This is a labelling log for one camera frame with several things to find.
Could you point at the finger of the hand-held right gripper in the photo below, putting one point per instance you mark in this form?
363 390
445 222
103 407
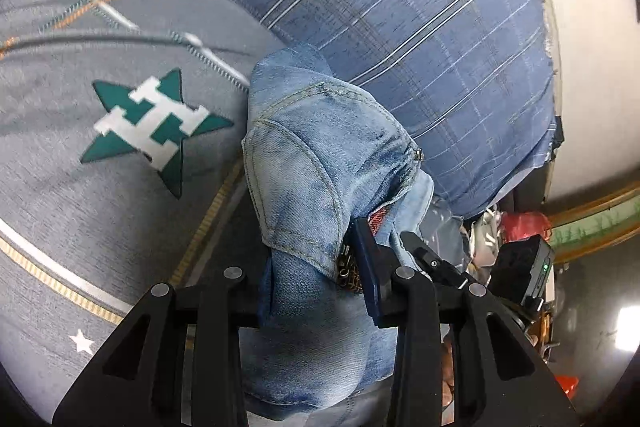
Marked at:
430 264

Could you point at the red plastic bag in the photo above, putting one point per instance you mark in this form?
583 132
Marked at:
525 224

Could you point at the orange plastic item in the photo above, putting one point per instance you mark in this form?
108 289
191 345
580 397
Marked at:
567 386

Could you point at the pale blue cloth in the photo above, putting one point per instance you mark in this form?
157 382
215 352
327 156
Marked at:
445 227

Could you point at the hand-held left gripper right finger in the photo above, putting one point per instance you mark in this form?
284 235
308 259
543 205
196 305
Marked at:
372 277

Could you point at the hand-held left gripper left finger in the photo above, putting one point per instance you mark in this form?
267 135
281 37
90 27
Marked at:
230 302

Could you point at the blue denim pants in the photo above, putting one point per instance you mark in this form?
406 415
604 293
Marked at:
310 167

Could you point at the grey star-printed bed sheet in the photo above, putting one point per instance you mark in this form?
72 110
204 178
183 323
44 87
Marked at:
75 207

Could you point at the white clutter pile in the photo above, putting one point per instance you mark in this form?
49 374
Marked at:
482 237

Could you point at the framed wall picture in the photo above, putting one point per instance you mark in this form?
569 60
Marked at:
595 219

